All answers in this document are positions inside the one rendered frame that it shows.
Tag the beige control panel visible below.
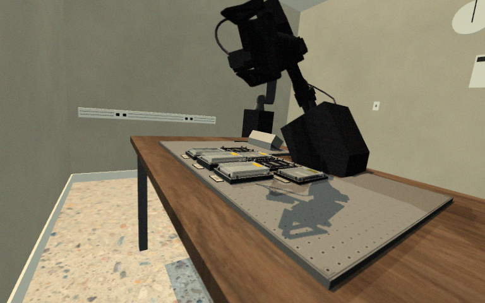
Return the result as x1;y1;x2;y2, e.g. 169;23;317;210
235;130;283;150

